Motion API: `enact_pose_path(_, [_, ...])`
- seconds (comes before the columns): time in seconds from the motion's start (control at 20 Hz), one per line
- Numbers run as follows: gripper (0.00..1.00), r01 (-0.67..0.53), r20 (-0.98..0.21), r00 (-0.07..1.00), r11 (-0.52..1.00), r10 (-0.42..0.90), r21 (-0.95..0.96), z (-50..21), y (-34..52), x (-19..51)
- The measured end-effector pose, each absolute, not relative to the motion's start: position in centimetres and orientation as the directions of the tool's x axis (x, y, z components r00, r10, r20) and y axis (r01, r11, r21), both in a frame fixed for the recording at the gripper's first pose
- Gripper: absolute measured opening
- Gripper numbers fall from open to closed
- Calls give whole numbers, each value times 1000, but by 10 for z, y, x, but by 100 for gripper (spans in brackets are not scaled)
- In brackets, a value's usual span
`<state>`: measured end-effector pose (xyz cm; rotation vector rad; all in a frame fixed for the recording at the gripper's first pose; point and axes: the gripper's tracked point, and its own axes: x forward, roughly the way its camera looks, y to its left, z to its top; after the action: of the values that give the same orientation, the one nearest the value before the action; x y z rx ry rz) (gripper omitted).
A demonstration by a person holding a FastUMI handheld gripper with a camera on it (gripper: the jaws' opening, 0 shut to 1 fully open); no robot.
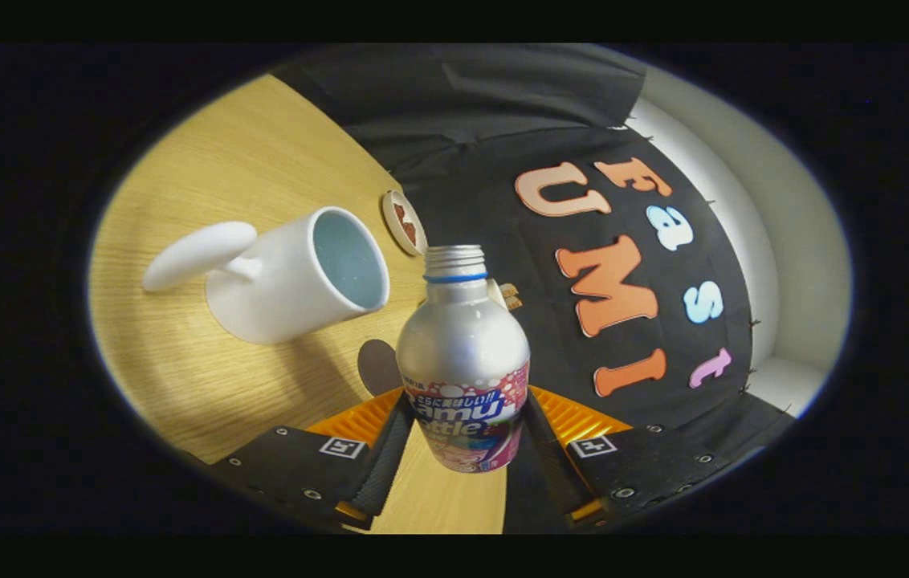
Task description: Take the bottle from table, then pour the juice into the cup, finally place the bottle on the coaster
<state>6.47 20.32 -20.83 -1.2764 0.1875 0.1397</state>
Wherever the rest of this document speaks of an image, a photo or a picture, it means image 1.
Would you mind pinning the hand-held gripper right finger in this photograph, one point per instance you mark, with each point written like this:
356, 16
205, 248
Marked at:
563, 474

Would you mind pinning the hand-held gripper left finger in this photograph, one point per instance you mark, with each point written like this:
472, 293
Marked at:
390, 466

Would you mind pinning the dark brown round coaster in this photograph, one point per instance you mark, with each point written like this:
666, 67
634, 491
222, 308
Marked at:
378, 365

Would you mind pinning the silver juice bottle pink label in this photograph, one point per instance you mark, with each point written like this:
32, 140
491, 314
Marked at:
462, 345

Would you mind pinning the white cup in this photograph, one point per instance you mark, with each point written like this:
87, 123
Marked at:
278, 289

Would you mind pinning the toast slice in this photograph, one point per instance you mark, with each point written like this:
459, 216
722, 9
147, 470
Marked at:
509, 289
513, 303

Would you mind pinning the white toaster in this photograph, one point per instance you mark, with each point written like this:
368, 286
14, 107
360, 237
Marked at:
495, 293

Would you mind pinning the round white plate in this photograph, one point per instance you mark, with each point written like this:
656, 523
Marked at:
390, 217

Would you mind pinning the wooden table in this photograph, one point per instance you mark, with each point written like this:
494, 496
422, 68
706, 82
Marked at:
205, 160

